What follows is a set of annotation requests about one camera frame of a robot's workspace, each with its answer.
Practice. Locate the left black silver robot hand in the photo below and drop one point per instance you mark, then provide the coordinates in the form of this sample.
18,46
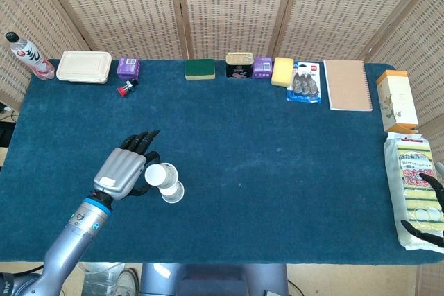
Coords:
119,173

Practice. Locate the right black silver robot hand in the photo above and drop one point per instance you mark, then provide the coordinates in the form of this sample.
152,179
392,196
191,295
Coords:
437,192

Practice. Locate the white paper cup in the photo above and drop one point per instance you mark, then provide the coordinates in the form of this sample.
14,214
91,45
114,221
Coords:
157,174
172,193

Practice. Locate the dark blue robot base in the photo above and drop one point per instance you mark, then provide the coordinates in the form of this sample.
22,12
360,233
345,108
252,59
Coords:
215,280

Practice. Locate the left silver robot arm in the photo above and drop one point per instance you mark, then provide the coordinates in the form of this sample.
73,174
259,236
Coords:
69,240

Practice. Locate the bagged sponge multipack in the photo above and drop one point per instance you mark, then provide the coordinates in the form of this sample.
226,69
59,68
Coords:
409,171

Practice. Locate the red black small stamp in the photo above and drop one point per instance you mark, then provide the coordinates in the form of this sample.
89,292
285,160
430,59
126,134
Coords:
126,87

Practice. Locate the orange white tall carton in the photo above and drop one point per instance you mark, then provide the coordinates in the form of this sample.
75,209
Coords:
397,102

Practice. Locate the small purple cardboard box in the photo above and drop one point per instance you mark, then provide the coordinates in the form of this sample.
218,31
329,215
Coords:
262,68
128,68

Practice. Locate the grey translucent bin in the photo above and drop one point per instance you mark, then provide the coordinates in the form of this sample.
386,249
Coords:
102,280

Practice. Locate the grey shoe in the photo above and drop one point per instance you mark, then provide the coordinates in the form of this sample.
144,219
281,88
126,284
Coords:
127,282

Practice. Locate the beige lidded food container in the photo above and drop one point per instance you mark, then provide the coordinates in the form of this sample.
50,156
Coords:
84,66

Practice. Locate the black device on floor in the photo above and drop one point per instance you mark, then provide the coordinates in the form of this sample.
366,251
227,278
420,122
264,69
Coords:
5,133

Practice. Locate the blue table cloth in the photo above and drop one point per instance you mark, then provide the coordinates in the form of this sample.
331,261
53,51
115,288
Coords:
243,157

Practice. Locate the green yellow scouring sponge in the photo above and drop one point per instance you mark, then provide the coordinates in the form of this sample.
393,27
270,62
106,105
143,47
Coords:
200,69

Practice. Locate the brown spiral notebook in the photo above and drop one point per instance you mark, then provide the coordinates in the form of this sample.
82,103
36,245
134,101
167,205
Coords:
347,84

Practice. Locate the clear plastic drink bottle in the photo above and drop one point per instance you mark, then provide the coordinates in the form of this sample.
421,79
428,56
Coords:
29,55

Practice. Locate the black luncheon meat can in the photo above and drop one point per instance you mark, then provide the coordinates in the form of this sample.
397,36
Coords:
238,65

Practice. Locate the woven bamboo folding screen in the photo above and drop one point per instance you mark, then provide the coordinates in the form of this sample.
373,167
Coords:
121,5

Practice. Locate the blue blister pack of clips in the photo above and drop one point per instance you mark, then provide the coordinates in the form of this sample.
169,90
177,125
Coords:
305,82

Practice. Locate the plain yellow sponge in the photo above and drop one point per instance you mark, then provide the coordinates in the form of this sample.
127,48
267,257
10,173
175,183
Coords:
282,71

